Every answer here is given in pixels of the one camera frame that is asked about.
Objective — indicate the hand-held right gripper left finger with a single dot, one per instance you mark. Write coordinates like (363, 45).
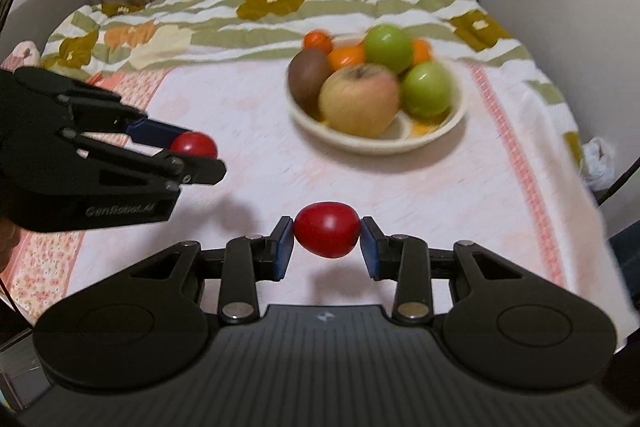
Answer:
(284, 249)

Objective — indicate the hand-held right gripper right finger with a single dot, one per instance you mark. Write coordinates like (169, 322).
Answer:
(370, 249)

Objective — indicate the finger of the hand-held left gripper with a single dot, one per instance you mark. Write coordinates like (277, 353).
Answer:
(150, 129)
(200, 172)

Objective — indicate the red tomato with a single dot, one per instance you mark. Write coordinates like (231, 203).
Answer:
(326, 229)
(194, 144)

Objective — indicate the cream plate with yellow print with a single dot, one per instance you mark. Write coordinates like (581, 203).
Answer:
(370, 144)

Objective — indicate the brown kiwi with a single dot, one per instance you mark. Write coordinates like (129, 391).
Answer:
(310, 77)

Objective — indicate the yellow red apple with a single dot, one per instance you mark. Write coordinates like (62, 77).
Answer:
(357, 99)

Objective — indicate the green apple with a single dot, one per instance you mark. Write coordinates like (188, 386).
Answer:
(427, 89)
(387, 47)

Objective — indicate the orange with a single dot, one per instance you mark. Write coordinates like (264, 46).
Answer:
(347, 57)
(317, 41)
(422, 50)

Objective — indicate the person's left hand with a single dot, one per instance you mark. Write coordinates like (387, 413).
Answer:
(6, 247)

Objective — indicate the white and pink blanket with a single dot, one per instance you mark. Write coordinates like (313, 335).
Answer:
(250, 117)

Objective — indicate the floral striped quilt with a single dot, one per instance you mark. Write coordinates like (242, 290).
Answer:
(225, 22)

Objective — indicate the white plastic bag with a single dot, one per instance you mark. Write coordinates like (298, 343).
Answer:
(597, 162)

